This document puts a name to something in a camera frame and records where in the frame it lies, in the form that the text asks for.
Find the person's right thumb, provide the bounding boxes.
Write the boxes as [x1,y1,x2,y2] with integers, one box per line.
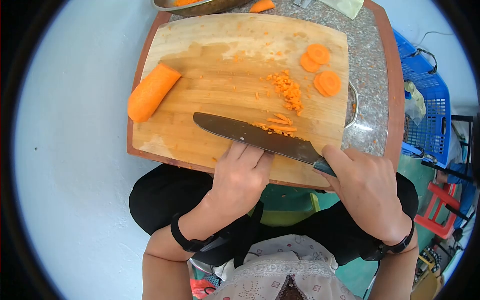
[321,144,355,176]

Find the bunch of carrot strips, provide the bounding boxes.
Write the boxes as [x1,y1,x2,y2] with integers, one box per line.
[252,112,298,138]

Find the small carrot end piece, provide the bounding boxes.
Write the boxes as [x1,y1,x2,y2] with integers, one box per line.
[249,0,276,14]

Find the person's left hand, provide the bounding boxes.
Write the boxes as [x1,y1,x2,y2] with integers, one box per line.
[179,142,275,241]

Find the large peeled carrot piece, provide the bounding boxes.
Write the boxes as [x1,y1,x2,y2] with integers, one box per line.
[127,62,183,124]

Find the red plastic stool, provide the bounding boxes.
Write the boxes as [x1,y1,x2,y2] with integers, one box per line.
[413,181,462,240]

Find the person's right hand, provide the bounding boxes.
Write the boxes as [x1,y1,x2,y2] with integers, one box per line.
[313,144,413,245]

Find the pale green cloth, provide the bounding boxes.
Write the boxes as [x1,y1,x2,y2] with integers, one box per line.
[319,0,365,20]

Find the small brown-rimmed stone-top table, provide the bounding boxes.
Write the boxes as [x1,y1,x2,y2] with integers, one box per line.
[126,0,406,193]

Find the dark kitchen knife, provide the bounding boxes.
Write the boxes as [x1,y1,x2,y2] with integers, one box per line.
[193,112,338,178]

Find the person's left fingers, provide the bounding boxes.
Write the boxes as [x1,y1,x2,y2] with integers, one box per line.
[223,142,275,170]

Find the metal bowl with carrot bits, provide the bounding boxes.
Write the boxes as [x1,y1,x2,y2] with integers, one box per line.
[151,0,253,17]

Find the pile of diced carrot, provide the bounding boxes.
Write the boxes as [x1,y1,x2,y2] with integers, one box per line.
[266,69,305,116]

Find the wooden cutting board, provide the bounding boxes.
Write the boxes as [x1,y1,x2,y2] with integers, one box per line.
[131,13,350,190]

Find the metal tray handle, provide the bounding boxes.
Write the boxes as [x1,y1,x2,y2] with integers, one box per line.
[344,80,360,130]

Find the person's legs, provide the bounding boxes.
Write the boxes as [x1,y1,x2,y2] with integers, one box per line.
[129,163,419,268]

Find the round carrot slice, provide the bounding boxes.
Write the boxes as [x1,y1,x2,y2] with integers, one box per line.
[319,70,342,97]
[313,73,330,98]
[300,52,322,73]
[307,43,331,65]

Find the black wrist band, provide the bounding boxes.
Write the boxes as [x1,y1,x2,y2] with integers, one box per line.
[170,213,226,253]
[359,217,415,262]

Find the blue plastic basket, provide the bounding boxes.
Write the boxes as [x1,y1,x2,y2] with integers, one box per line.
[392,28,453,169]

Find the person's right fingers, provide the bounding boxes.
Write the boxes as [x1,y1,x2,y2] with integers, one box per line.
[313,168,336,192]

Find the clear plastic bag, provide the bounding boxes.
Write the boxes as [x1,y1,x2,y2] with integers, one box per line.
[404,80,427,127]

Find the green plastic stool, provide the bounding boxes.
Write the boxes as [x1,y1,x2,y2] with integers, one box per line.
[247,183,322,228]

